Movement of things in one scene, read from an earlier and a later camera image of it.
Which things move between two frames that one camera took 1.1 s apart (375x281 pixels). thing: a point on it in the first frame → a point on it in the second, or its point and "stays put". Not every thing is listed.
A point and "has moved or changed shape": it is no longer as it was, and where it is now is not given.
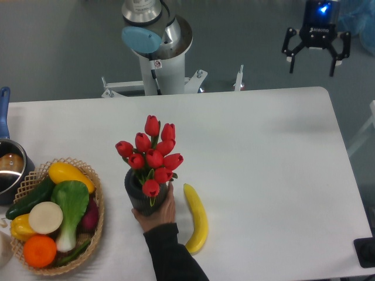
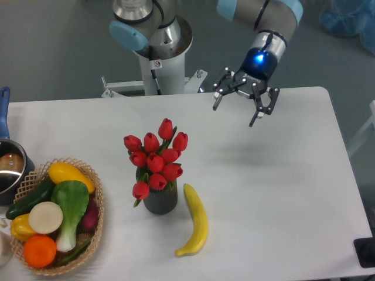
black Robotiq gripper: x=319 y=29 → x=259 y=65
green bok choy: x=73 y=196 stays put
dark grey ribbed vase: x=141 y=202 → x=161 y=202
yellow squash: x=62 y=171 stays put
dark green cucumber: x=43 y=195 stays put
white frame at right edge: x=372 y=122 stays put
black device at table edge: x=365 y=250 stays put
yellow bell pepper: x=20 y=228 stays put
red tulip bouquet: x=154 y=157 has moved or changed shape
